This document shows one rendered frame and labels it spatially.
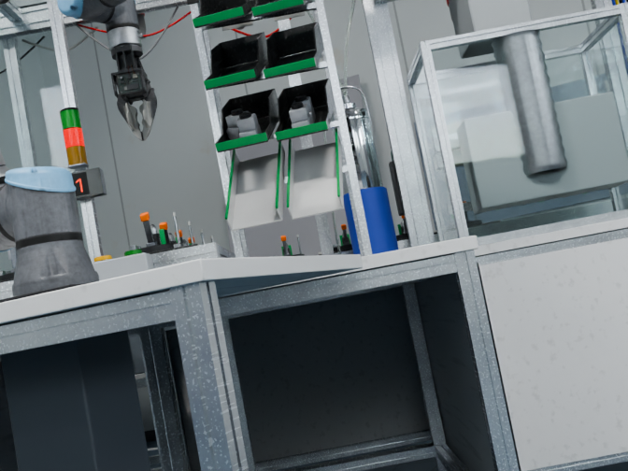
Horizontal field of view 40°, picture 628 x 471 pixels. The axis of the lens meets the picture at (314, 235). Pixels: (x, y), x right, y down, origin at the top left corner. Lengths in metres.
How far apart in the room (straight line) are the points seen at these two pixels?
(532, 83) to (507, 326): 0.79
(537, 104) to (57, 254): 1.78
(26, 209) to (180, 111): 5.10
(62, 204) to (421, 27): 4.70
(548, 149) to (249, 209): 1.12
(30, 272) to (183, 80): 5.18
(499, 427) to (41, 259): 1.04
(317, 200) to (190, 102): 4.55
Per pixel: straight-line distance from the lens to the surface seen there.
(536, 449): 2.74
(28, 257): 1.57
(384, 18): 3.42
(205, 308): 1.14
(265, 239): 5.87
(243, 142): 2.12
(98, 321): 1.23
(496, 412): 1.96
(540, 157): 2.85
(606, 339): 2.77
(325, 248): 3.23
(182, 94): 6.65
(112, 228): 6.87
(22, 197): 1.58
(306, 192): 2.14
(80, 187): 2.36
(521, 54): 2.91
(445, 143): 2.81
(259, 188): 2.18
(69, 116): 2.40
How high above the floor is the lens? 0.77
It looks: 5 degrees up
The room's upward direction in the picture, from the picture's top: 11 degrees counter-clockwise
